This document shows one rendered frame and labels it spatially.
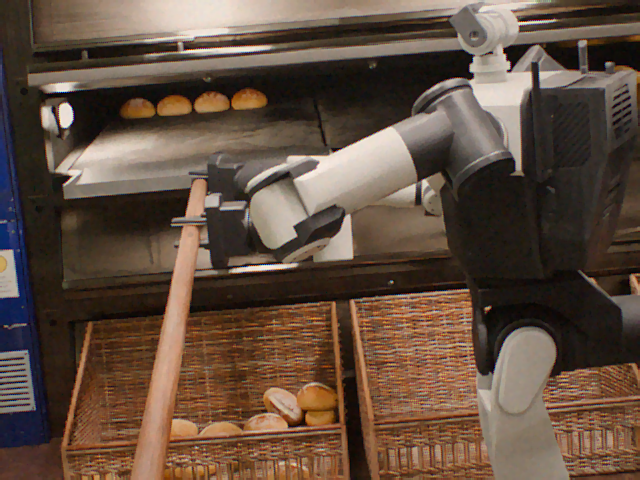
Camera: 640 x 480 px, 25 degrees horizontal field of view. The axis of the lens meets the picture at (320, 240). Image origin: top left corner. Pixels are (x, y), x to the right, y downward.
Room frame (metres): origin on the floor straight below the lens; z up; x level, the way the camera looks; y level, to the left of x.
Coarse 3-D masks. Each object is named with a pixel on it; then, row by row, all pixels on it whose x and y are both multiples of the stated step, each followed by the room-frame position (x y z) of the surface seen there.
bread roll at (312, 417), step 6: (306, 414) 2.97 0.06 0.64; (312, 414) 2.95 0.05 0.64; (318, 414) 2.95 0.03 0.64; (324, 414) 2.94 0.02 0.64; (330, 414) 2.95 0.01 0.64; (306, 420) 2.96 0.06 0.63; (312, 420) 2.93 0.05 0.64; (318, 420) 2.93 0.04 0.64; (324, 420) 2.93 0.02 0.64; (330, 420) 2.94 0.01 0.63
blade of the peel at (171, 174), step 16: (176, 160) 3.18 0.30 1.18; (192, 160) 3.16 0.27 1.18; (240, 160) 3.11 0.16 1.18; (256, 160) 3.09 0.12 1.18; (272, 160) 3.07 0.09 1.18; (80, 176) 3.07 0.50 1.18; (96, 176) 3.05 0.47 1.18; (112, 176) 3.04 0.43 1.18; (128, 176) 3.02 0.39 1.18; (144, 176) 3.00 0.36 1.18; (160, 176) 2.84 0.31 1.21; (176, 176) 2.84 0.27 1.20; (64, 192) 2.83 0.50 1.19; (80, 192) 2.83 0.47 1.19; (96, 192) 2.83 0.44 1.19; (112, 192) 2.83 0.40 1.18; (128, 192) 2.83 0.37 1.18
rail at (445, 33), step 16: (608, 16) 3.00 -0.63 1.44; (624, 16) 3.00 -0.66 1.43; (416, 32) 2.99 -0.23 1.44; (432, 32) 2.99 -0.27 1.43; (448, 32) 2.99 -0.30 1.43; (224, 48) 2.99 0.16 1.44; (240, 48) 2.99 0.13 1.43; (256, 48) 2.99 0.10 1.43; (272, 48) 2.99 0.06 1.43; (288, 48) 2.99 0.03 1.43; (304, 48) 2.99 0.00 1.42; (320, 48) 2.99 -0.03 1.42; (32, 64) 2.98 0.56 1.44; (48, 64) 2.98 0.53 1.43; (64, 64) 2.98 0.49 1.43; (80, 64) 2.98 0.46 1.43; (96, 64) 2.98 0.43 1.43; (112, 64) 2.98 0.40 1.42; (128, 64) 2.98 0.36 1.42
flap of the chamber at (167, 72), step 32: (544, 32) 2.99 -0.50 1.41; (576, 32) 2.99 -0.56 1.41; (608, 32) 2.99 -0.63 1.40; (160, 64) 2.98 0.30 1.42; (192, 64) 2.98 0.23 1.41; (224, 64) 2.98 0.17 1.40; (256, 64) 2.98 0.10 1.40; (288, 64) 2.98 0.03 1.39; (320, 64) 3.05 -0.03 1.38; (352, 64) 3.11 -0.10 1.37
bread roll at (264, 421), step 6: (258, 414) 2.98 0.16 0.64; (264, 414) 2.97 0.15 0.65; (270, 414) 2.97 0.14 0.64; (252, 420) 2.96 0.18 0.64; (258, 420) 2.96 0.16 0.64; (264, 420) 2.95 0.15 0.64; (270, 420) 2.96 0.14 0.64; (276, 420) 2.96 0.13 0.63; (282, 420) 2.97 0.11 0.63; (246, 426) 2.96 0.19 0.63; (252, 426) 2.95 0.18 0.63; (258, 426) 2.95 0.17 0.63; (264, 426) 2.95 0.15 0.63; (270, 426) 2.95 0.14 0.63; (276, 426) 2.95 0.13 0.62; (282, 426) 2.96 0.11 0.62
